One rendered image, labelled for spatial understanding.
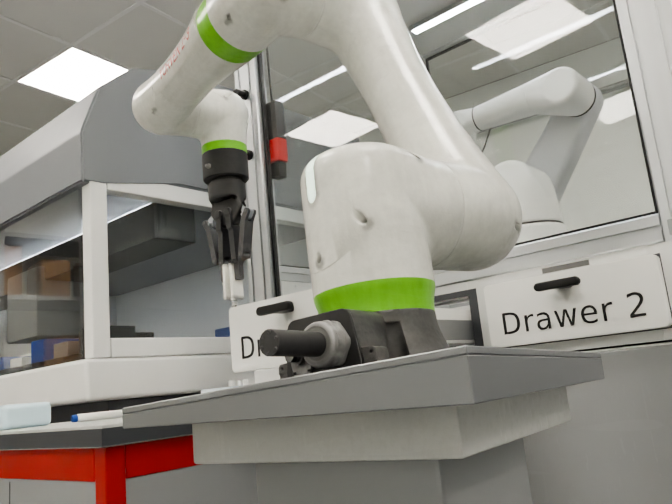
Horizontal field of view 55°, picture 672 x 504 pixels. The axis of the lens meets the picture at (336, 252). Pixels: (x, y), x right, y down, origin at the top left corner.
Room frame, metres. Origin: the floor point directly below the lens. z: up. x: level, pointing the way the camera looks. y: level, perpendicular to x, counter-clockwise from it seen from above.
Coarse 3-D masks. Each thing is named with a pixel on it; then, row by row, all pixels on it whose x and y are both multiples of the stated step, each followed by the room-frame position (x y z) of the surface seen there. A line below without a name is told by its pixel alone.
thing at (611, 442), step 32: (608, 352) 1.03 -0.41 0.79; (640, 352) 1.00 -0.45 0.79; (576, 384) 1.07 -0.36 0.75; (608, 384) 1.04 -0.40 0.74; (640, 384) 1.01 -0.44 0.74; (576, 416) 1.08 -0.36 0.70; (608, 416) 1.05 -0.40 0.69; (640, 416) 1.01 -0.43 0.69; (544, 448) 1.12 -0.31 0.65; (576, 448) 1.08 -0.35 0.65; (608, 448) 1.05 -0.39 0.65; (640, 448) 1.02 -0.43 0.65; (544, 480) 1.12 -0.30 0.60; (576, 480) 1.09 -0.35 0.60; (608, 480) 1.06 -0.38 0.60; (640, 480) 1.03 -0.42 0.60
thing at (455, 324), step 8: (440, 312) 1.11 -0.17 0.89; (448, 312) 1.13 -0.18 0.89; (456, 312) 1.15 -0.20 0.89; (464, 312) 1.17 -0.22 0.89; (440, 320) 1.10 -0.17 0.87; (448, 320) 1.12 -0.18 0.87; (456, 320) 1.14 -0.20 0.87; (464, 320) 1.17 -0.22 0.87; (440, 328) 1.10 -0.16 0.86; (448, 328) 1.12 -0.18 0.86; (456, 328) 1.14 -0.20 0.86; (464, 328) 1.16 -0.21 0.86; (472, 328) 1.18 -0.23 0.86; (448, 336) 1.12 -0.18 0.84; (456, 336) 1.14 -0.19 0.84; (464, 336) 1.16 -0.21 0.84; (472, 336) 1.18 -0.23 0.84; (448, 344) 1.16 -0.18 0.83; (456, 344) 1.19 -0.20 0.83; (464, 344) 1.22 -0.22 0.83
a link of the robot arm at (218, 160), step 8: (208, 152) 1.21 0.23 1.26; (216, 152) 1.21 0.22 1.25; (224, 152) 1.21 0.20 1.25; (232, 152) 1.21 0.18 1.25; (240, 152) 1.23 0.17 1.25; (208, 160) 1.22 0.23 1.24; (216, 160) 1.21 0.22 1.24; (224, 160) 1.21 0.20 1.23; (232, 160) 1.21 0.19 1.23; (240, 160) 1.22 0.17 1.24; (208, 168) 1.21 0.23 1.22; (216, 168) 1.21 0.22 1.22; (224, 168) 1.21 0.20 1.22; (232, 168) 1.21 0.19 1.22; (240, 168) 1.22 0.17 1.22; (208, 176) 1.22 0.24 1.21; (216, 176) 1.22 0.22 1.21; (224, 176) 1.22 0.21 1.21; (232, 176) 1.23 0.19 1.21; (240, 176) 1.23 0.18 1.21; (248, 176) 1.25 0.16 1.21; (208, 184) 1.26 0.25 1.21
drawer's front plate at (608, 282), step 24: (600, 264) 1.01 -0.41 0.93; (624, 264) 0.99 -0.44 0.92; (648, 264) 0.96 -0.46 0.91; (504, 288) 1.12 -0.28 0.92; (528, 288) 1.09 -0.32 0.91; (576, 288) 1.04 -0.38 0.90; (600, 288) 1.01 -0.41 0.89; (624, 288) 0.99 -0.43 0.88; (648, 288) 0.97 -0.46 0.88; (504, 312) 1.12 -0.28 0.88; (528, 312) 1.09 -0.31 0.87; (552, 312) 1.07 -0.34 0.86; (576, 312) 1.04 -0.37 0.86; (600, 312) 1.02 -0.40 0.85; (624, 312) 0.99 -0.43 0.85; (648, 312) 0.97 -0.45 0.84; (504, 336) 1.13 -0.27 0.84; (528, 336) 1.10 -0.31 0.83; (552, 336) 1.07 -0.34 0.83; (576, 336) 1.05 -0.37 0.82
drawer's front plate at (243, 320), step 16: (256, 304) 1.06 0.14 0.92; (304, 304) 0.99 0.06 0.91; (240, 320) 1.08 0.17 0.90; (256, 320) 1.06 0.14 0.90; (272, 320) 1.03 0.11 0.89; (288, 320) 1.01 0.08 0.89; (240, 336) 1.09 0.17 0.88; (256, 336) 1.06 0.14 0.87; (240, 352) 1.09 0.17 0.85; (256, 352) 1.06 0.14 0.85; (240, 368) 1.09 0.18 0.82; (256, 368) 1.06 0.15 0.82
